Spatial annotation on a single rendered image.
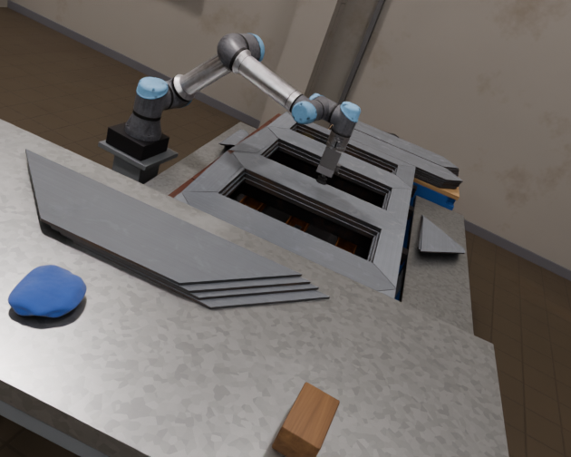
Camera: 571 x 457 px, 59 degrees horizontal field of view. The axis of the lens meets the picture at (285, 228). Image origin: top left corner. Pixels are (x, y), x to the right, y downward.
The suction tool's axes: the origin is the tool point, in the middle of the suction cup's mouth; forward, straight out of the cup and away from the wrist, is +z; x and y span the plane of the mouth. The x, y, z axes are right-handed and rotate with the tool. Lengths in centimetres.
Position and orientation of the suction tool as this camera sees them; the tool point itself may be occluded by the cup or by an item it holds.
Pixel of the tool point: (321, 181)
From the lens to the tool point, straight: 195.7
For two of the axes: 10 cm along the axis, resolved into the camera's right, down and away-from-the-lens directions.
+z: -3.2, 8.1, 4.9
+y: 2.4, -4.3, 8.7
